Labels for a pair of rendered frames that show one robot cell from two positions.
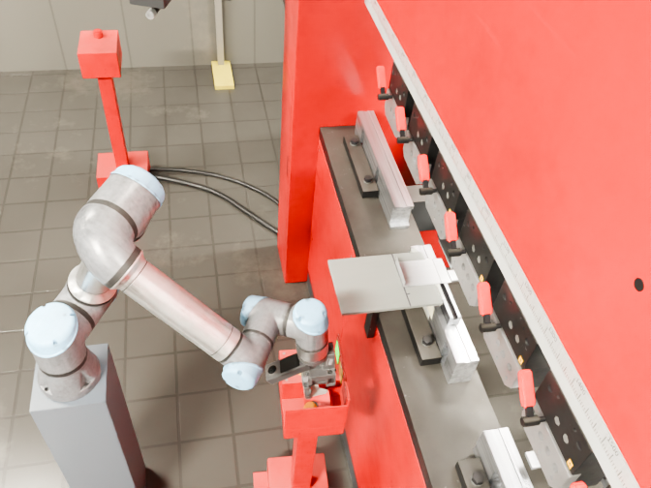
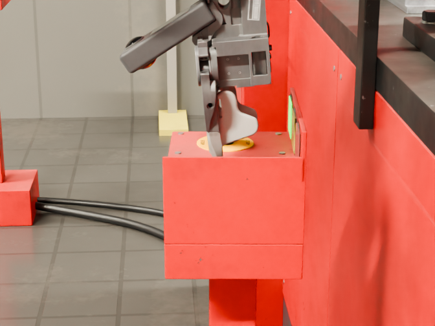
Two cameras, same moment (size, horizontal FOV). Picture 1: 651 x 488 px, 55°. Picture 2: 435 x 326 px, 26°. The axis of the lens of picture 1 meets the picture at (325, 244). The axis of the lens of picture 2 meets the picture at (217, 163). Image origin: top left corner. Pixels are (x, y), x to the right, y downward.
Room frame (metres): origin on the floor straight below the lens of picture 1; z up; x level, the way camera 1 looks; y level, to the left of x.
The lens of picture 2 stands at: (-0.19, -0.22, 1.14)
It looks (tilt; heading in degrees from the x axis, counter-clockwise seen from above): 19 degrees down; 12
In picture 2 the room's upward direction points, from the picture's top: straight up
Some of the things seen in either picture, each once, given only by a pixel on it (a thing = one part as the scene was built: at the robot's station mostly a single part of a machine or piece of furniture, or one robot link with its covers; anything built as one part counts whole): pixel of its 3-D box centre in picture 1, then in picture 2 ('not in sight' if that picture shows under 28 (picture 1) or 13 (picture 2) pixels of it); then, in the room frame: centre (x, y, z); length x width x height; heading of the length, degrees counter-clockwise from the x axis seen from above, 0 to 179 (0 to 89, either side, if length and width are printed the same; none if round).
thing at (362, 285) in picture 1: (384, 282); not in sight; (1.06, -0.16, 1.00); 0.26 x 0.18 x 0.01; 106
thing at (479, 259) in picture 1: (487, 258); not in sight; (0.93, -0.35, 1.26); 0.15 x 0.09 x 0.17; 16
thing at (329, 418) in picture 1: (311, 385); (233, 178); (0.88, -0.01, 0.75); 0.20 x 0.16 x 0.18; 12
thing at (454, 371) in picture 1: (438, 310); not in sight; (1.05, -0.32, 0.92); 0.39 x 0.06 x 0.10; 16
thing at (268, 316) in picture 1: (265, 320); not in sight; (0.83, 0.11, 1.09); 0.11 x 0.11 x 0.08; 78
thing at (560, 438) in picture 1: (573, 429); not in sight; (0.55, -0.46, 1.26); 0.15 x 0.09 x 0.17; 16
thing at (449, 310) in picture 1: (442, 289); not in sight; (1.06, -0.32, 0.98); 0.20 x 0.03 x 0.03; 16
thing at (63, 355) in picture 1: (56, 335); not in sight; (0.82, 0.61, 0.94); 0.13 x 0.12 x 0.14; 168
